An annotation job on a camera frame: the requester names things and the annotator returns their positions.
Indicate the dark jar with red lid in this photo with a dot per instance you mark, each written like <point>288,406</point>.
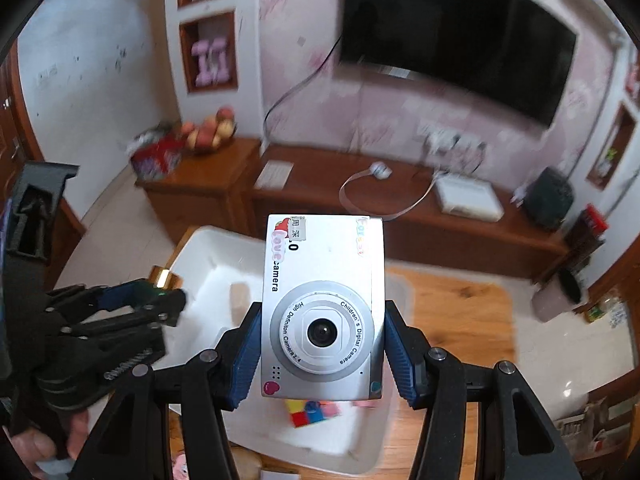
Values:
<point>587,237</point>

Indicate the wooden side cabinet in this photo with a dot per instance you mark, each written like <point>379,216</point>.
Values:
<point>210,195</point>

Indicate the white toy digital camera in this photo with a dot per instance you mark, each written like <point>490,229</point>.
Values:
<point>325,270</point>

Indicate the white paper pad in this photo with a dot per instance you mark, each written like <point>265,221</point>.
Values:
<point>275,174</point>

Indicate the white wall socket strip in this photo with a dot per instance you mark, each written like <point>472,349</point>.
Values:
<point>450,137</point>

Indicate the colourful puzzle cube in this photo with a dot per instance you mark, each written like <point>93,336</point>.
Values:
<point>302,416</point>

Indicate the green yellow bottle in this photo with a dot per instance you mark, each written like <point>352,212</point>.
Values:
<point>597,312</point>

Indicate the grey trash bin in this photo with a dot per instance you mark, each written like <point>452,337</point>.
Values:
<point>555,297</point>

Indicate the wooden television stand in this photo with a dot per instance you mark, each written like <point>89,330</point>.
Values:
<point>480,240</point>

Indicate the pink correction tape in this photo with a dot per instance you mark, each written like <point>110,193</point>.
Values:
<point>180,467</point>

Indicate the person's left hand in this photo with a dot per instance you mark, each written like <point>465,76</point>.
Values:
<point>75,432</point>

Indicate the dark fruit bowl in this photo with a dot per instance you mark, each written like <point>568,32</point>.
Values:
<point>207,149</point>

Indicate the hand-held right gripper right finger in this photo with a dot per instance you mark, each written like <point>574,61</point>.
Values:
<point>402,355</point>

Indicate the brown wooden door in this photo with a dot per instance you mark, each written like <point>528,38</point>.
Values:
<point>15,120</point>

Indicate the black flat television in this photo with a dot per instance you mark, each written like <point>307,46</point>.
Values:
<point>450,30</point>

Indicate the white set-top box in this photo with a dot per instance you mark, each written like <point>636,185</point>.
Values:
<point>467,197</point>

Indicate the pink dumbbell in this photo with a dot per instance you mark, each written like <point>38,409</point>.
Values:
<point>222,60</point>
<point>202,62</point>

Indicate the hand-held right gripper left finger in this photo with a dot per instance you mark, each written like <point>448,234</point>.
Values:
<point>245,355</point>

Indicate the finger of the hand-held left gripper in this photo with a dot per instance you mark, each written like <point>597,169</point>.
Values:
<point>120,296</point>
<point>165,307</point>

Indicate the white plastic storage bin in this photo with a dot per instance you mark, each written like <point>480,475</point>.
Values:
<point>220,270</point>

